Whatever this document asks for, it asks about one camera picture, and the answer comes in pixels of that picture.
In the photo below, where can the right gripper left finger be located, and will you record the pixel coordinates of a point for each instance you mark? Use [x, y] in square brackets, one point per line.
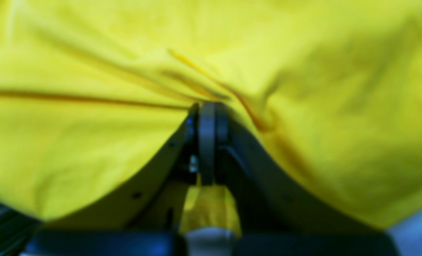
[153, 197]

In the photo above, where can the orange yellow t-shirt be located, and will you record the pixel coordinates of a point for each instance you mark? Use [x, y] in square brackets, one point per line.
[91, 89]

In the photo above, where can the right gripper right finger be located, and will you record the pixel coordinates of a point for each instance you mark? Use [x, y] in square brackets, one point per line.
[268, 198]

